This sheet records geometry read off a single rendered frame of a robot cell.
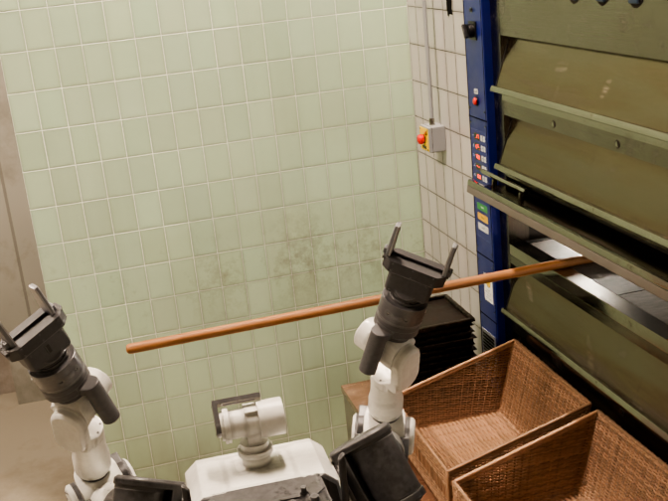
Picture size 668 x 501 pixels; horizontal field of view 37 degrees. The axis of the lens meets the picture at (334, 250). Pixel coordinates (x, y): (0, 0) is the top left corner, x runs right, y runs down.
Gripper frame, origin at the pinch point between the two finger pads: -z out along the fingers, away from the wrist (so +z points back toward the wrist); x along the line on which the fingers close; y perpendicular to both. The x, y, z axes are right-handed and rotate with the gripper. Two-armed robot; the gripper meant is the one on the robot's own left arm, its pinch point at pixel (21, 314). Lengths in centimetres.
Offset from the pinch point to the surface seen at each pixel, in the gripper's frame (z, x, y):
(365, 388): 180, 114, -84
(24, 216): 158, 103, -309
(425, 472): 154, 82, -21
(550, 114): 73, 166, -16
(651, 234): 73, 130, 37
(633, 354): 117, 127, 30
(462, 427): 172, 112, -33
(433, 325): 147, 130, -53
